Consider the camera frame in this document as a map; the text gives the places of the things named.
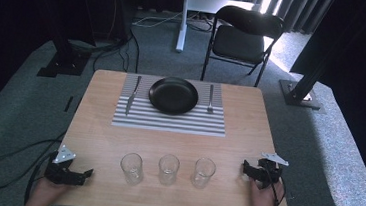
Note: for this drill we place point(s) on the grey striped placemat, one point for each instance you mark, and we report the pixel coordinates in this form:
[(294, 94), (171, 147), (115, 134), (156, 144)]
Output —
[(169, 118)]

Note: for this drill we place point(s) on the person's left hand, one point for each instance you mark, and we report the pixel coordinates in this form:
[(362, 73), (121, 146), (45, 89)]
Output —
[(46, 193)]

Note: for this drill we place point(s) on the silver table knife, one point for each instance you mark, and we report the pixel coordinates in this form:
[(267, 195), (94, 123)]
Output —
[(132, 97)]

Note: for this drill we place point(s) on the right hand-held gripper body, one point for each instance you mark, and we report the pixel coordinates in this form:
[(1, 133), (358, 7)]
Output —
[(270, 172)]

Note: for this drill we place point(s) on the person's right hand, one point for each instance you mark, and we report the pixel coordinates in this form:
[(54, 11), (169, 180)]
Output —
[(264, 203)]

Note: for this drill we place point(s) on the black plate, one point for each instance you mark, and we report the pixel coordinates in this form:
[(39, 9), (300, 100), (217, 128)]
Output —
[(173, 95)]

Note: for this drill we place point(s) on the black tape strip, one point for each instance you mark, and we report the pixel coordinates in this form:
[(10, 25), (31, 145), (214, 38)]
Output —
[(68, 103)]

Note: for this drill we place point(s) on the silver fork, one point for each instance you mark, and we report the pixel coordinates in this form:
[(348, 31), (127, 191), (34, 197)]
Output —
[(210, 100)]

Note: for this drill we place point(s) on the dark curtain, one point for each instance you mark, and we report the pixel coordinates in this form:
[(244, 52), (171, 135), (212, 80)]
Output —
[(293, 9)]

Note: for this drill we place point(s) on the clear drinking glass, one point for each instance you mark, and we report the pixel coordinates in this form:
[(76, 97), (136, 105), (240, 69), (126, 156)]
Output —
[(131, 168), (168, 169), (203, 172)]

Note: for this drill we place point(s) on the black folding chair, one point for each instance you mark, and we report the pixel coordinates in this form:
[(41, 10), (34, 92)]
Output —
[(239, 42)]

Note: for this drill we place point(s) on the black metal stand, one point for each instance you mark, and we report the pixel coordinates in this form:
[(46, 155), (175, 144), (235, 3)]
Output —
[(301, 90), (66, 57)]

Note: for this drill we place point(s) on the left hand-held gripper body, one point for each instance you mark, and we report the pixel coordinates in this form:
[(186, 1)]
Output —
[(61, 171)]

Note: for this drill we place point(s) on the white desk with leg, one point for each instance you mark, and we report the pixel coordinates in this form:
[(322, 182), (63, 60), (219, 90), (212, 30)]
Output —
[(183, 26)]

